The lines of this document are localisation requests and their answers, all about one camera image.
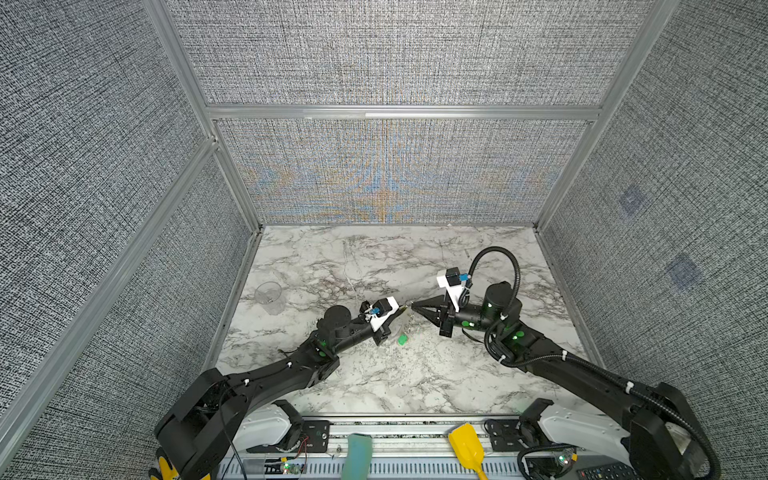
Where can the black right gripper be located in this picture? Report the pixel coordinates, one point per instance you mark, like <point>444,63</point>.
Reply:
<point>447,319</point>

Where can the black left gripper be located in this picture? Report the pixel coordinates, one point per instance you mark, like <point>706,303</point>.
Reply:
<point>382,332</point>

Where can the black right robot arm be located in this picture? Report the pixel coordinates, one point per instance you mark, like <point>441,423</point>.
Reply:
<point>649,428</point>

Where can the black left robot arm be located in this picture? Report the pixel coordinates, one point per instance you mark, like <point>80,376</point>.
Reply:
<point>200,427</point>

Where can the clear plastic cup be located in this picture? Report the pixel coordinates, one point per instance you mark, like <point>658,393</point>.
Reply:
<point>269,296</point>

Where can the yellow plastic scoop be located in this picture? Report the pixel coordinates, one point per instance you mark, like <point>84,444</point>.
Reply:
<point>468,449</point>

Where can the teal green sponge block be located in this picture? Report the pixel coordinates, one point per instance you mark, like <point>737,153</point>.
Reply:
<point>359,456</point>

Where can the black remote keyboard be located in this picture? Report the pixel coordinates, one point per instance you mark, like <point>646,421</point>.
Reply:
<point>613,471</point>

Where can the yellow black work glove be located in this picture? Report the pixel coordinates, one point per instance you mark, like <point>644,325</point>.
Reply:
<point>164,469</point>

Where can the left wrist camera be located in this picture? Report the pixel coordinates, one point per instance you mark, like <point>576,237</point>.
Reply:
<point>384,308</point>

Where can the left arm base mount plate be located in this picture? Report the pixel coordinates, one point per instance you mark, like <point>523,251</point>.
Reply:
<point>313,436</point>

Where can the aluminium front rail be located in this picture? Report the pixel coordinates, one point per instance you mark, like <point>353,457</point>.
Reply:
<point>402,448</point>

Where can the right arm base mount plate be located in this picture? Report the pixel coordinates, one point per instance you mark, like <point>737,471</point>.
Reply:
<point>511,434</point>

